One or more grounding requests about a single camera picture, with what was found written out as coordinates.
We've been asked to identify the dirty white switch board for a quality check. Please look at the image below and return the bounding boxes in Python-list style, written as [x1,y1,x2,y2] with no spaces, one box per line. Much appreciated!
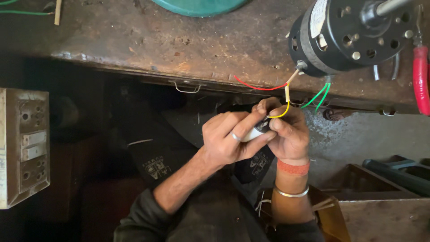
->
[0,88,51,210]

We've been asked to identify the person's left hand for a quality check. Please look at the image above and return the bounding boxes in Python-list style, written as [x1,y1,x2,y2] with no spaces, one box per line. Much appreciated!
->
[201,107,277,169]

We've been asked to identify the wooden stick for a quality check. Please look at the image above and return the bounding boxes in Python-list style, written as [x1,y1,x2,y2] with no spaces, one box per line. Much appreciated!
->
[54,0,63,26]

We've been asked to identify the grey metal clamp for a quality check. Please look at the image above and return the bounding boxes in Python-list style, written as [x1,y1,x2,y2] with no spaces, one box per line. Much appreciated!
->
[372,52,401,81]

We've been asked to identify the red wire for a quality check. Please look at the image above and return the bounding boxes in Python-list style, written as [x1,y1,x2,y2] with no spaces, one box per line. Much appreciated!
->
[233,75,289,91]

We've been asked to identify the thin green wire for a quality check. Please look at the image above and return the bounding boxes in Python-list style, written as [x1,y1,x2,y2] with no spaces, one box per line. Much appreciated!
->
[0,10,54,16]

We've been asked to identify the yellow wire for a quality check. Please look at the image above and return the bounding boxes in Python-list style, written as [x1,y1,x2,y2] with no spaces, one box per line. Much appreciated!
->
[267,84,291,119]

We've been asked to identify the silver bangle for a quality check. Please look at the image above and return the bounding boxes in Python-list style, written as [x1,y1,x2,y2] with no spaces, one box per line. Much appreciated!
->
[274,184,310,198]

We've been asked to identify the white and black capacitor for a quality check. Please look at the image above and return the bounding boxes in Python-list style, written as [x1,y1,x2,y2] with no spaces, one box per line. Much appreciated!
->
[242,119,273,143]

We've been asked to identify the person's right hand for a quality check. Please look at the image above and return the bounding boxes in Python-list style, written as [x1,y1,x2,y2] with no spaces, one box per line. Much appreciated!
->
[253,97,310,162]

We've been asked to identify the dark grey sweater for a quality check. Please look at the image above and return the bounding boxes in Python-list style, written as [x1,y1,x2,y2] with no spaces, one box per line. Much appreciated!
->
[113,188,325,242]

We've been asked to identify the dark blue tool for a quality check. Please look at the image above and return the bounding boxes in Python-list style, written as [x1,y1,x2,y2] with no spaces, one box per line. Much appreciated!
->
[362,155,430,197]

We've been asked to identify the orange wrist thread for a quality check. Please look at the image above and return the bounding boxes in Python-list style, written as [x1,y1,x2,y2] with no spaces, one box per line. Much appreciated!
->
[276,158,310,177]

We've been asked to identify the teal round base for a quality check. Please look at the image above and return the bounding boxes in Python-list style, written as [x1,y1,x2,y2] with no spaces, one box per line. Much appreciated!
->
[151,0,249,18]

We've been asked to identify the red handled pliers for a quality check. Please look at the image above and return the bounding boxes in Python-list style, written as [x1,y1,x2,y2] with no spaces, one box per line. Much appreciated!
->
[413,5,430,116]

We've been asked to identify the black electric motor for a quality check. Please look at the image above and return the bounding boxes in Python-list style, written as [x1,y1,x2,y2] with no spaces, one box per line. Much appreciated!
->
[287,0,418,78]

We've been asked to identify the black printed footwear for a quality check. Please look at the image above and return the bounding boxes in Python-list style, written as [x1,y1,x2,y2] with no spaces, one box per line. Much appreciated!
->
[127,136,199,190]
[233,146,276,185]

